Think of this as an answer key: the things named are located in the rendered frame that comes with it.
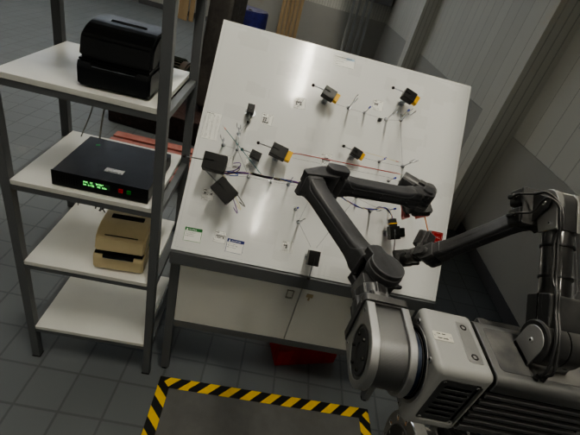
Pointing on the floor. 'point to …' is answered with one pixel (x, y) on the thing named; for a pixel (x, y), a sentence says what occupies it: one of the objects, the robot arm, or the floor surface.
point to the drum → (255, 17)
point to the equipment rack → (16, 180)
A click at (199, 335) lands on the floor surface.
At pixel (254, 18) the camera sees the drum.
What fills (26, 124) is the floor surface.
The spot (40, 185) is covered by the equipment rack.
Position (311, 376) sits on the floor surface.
